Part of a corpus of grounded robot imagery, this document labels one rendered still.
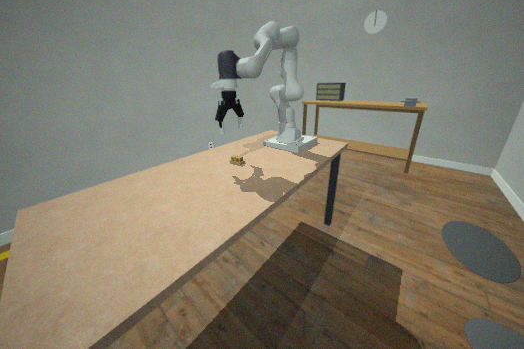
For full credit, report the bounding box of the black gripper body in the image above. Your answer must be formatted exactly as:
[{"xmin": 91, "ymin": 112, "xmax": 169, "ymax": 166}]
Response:
[{"xmin": 221, "ymin": 91, "xmax": 236, "ymax": 109}]

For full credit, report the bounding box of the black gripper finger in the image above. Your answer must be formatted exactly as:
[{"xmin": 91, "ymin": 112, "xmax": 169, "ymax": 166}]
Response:
[
  {"xmin": 232, "ymin": 99, "xmax": 244, "ymax": 128},
  {"xmin": 215, "ymin": 101, "xmax": 232, "ymax": 134}
]

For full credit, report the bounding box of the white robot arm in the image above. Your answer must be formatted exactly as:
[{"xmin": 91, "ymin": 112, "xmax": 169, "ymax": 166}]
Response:
[{"xmin": 211, "ymin": 21, "xmax": 304, "ymax": 143}]

